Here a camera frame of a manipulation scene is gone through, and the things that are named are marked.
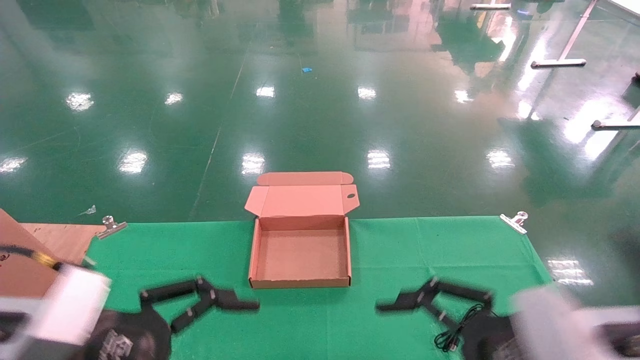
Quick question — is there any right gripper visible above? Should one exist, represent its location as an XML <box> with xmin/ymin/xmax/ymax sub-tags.
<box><xmin>376</xmin><ymin>278</ymin><xmax>521</xmax><ymax>360</ymax></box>

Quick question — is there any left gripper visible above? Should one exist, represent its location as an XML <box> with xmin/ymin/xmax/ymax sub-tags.
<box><xmin>82</xmin><ymin>277</ymin><xmax>261</xmax><ymax>360</ymax></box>

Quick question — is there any open brown cardboard mailer box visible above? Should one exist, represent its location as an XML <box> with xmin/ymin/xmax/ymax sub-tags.
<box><xmin>244</xmin><ymin>171</ymin><xmax>361</xmax><ymax>290</ymax></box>

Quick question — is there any green table cloth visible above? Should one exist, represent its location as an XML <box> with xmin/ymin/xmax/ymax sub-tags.
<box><xmin>85</xmin><ymin>216</ymin><xmax>553</xmax><ymax>360</ymax></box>

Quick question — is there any silver metal clamp clip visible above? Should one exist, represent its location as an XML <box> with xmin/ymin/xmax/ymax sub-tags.
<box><xmin>500</xmin><ymin>211</ymin><xmax>529</xmax><ymax>235</ymax></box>
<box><xmin>96</xmin><ymin>215</ymin><xmax>128</xmax><ymax>240</ymax></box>

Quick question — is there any large plain brown carton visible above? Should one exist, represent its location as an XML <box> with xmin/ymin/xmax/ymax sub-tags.
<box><xmin>0</xmin><ymin>209</ymin><xmax>63</xmax><ymax>299</ymax></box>

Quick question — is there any white pole stand with foot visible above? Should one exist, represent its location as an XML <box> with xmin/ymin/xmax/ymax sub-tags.
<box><xmin>531</xmin><ymin>0</ymin><xmax>598</xmax><ymax>69</ymax></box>

